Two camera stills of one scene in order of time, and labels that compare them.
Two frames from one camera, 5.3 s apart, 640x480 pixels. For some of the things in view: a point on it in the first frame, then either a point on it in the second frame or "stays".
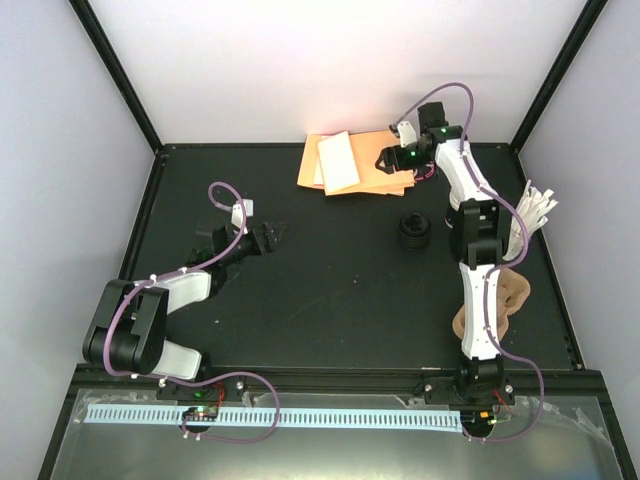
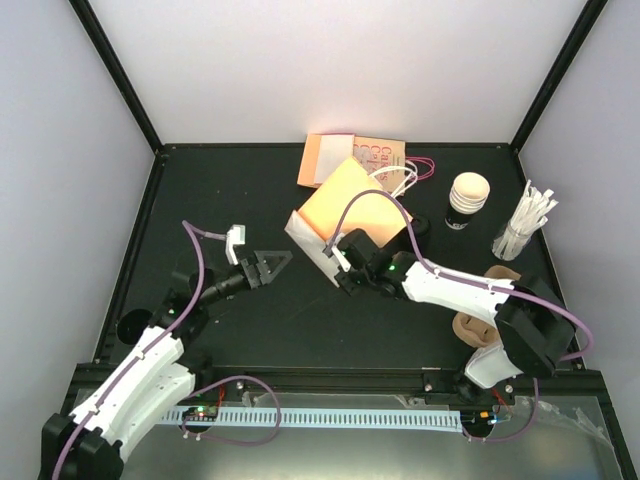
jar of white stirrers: x=532 y=211 stays
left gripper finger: x=274 y=232 -> x=262 y=267
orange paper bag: x=368 y=147 -> x=349 y=200
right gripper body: x=413 y=161 -> x=363 y=276
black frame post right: x=590 y=13 stays
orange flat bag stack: x=329 y=163 stays
